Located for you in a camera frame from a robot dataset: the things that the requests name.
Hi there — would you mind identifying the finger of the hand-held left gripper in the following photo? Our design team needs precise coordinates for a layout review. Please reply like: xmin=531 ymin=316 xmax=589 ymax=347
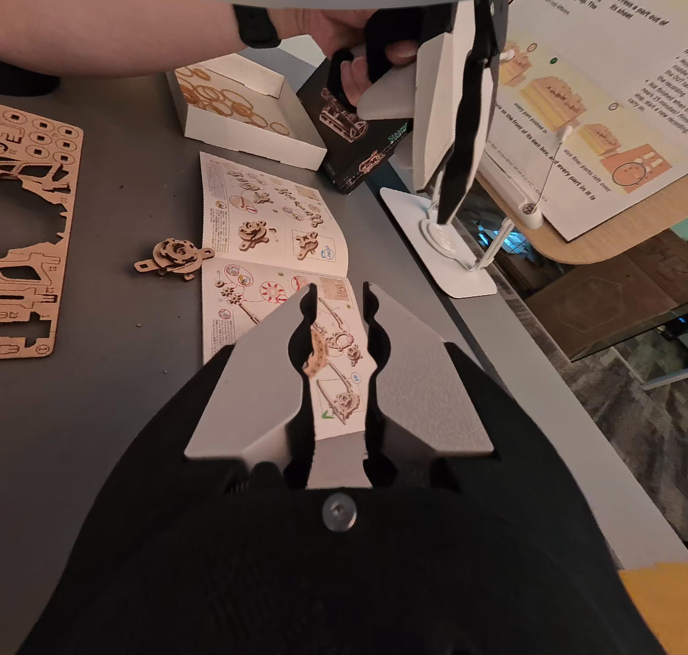
xmin=412 ymin=0 xmax=476 ymax=226
xmin=450 ymin=0 xmax=510 ymax=226

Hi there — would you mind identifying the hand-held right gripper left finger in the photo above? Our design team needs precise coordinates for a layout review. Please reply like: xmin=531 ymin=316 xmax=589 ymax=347
xmin=184 ymin=283 xmax=318 ymax=488

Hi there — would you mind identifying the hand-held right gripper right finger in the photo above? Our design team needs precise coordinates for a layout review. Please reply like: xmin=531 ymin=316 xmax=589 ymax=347
xmin=363 ymin=281 xmax=495 ymax=488

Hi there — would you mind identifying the wooden ring gear part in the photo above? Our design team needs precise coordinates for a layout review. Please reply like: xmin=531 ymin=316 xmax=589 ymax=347
xmin=301 ymin=319 xmax=330 ymax=384

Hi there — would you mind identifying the small round wooden assembly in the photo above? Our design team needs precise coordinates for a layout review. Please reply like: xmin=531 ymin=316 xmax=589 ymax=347
xmin=134 ymin=237 xmax=215 ymax=282

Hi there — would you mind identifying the illustrated instruction booklet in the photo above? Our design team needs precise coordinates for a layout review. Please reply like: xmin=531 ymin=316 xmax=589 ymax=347
xmin=199 ymin=151 xmax=377 ymax=441

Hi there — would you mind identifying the person's left forearm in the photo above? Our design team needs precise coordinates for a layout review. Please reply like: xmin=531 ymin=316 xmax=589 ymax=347
xmin=0 ymin=0 xmax=240 ymax=79

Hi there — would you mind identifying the black model kit box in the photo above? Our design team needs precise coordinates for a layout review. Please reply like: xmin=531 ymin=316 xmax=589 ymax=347
xmin=296 ymin=56 xmax=415 ymax=196

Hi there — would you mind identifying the laser-cut wooden parts sheet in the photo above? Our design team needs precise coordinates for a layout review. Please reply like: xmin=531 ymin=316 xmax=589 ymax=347
xmin=0 ymin=104 xmax=84 ymax=360

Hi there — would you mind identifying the person's left hand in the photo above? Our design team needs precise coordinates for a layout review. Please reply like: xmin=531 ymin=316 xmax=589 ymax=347
xmin=269 ymin=7 xmax=420 ymax=107

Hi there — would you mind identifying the white stand base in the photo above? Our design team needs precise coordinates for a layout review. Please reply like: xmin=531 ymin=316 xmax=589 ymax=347
xmin=379 ymin=186 xmax=516 ymax=299

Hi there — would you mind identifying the printed instruction poster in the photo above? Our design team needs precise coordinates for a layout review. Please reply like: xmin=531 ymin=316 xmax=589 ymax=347
xmin=481 ymin=0 xmax=688 ymax=243

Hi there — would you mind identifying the white page holder clip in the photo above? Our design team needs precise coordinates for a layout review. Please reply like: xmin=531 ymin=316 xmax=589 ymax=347
xmin=529 ymin=125 xmax=573 ymax=231

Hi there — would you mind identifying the white cardboard tray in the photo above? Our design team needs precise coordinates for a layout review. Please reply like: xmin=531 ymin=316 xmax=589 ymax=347
xmin=166 ymin=52 xmax=328 ymax=172

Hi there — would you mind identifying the black wristband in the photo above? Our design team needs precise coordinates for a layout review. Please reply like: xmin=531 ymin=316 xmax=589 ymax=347
xmin=233 ymin=4 xmax=281 ymax=49

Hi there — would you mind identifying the pile of wooden rings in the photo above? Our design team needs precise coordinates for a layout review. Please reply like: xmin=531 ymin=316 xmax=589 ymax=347
xmin=175 ymin=64 xmax=291 ymax=134

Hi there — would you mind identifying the brown cardboard box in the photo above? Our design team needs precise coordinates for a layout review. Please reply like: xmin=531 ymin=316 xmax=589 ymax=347
xmin=524 ymin=230 xmax=688 ymax=363

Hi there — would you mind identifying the light wooden board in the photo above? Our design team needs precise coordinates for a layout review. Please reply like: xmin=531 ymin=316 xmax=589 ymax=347
xmin=476 ymin=0 xmax=688 ymax=266

